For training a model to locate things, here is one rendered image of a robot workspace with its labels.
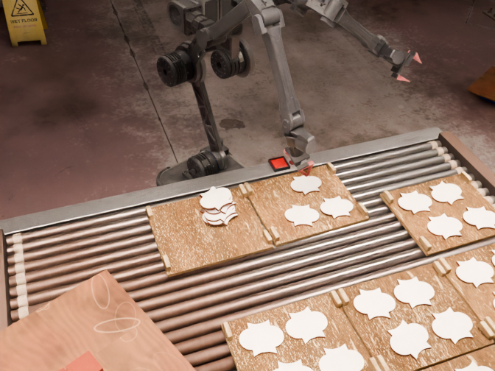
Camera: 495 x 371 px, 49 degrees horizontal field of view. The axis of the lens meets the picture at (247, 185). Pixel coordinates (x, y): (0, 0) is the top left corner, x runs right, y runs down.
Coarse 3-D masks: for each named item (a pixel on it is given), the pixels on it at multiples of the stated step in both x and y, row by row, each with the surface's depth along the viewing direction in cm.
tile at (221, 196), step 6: (210, 192) 215; (216, 192) 216; (222, 192) 216; (228, 192) 216; (204, 198) 213; (210, 198) 213; (216, 198) 213; (222, 198) 213; (228, 198) 213; (204, 204) 210; (210, 204) 211; (216, 204) 211; (222, 204) 211; (228, 204) 212
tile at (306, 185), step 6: (294, 180) 230; (300, 180) 230; (306, 180) 230; (312, 180) 231; (318, 180) 231; (294, 186) 227; (300, 186) 228; (306, 186) 228; (312, 186) 228; (318, 186) 228; (300, 192) 226; (306, 192) 225
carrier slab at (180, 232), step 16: (160, 208) 217; (176, 208) 217; (192, 208) 217; (240, 208) 218; (160, 224) 210; (176, 224) 211; (192, 224) 211; (240, 224) 212; (256, 224) 212; (160, 240) 204; (176, 240) 205; (192, 240) 205; (208, 240) 205; (224, 240) 206; (240, 240) 206; (256, 240) 206; (176, 256) 199; (192, 256) 199; (208, 256) 199; (224, 256) 200; (240, 256) 201; (176, 272) 194
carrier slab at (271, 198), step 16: (288, 176) 234; (320, 176) 234; (336, 176) 235; (256, 192) 226; (272, 192) 226; (288, 192) 226; (320, 192) 227; (336, 192) 227; (256, 208) 219; (272, 208) 219; (288, 208) 219; (272, 224) 213; (288, 224) 213; (320, 224) 214; (336, 224) 214; (352, 224) 215; (288, 240) 207
